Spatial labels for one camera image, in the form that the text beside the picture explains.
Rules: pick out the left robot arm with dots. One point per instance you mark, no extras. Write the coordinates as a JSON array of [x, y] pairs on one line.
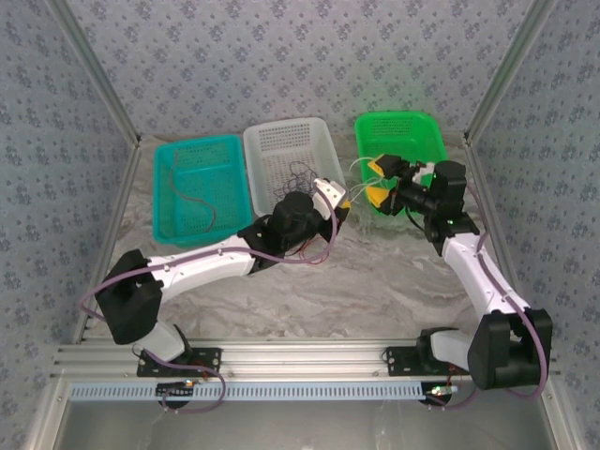
[[201, 267]]

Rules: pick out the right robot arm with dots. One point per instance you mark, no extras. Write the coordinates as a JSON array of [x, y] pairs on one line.
[[469, 272]]

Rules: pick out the green plastic basket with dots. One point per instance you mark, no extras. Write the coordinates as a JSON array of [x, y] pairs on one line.
[[403, 136]]

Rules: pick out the white plastic basket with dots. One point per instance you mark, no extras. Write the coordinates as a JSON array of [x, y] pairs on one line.
[[290, 140]]

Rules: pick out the teal plastic basket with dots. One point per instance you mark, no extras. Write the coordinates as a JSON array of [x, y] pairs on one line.
[[225, 169]]

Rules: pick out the right small circuit board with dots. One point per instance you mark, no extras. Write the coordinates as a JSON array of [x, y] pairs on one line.
[[440, 394]]

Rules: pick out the small circuit board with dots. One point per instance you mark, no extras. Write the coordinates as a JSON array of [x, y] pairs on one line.
[[440, 394], [175, 389]]

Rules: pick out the left small circuit board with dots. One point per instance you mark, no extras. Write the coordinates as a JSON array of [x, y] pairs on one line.
[[175, 389]]

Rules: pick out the metal lower tray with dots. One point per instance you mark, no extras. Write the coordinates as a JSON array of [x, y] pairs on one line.
[[300, 426]]

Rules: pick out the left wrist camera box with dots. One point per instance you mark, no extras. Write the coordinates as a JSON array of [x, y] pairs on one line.
[[328, 192]]

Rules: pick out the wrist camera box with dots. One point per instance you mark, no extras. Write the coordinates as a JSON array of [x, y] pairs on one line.
[[424, 169], [328, 192]]

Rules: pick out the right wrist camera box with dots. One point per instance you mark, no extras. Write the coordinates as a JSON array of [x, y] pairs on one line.
[[424, 169]]

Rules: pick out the aluminium side rail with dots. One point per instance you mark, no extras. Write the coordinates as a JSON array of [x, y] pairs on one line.
[[117, 211], [488, 197]]

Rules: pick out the aluminium frame post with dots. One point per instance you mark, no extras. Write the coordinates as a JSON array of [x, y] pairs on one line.
[[98, 70], [506, 70]]

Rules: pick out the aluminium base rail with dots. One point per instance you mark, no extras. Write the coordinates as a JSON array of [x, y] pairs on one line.
[[304, 356]]

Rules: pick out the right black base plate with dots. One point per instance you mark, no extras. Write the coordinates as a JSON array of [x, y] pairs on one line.
[[403, 361]]

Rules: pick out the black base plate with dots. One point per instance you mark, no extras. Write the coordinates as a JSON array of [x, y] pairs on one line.
[[403, 361], [206, 361]]

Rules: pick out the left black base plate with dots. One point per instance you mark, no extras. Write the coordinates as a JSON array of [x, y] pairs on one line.
[[206, 361]]

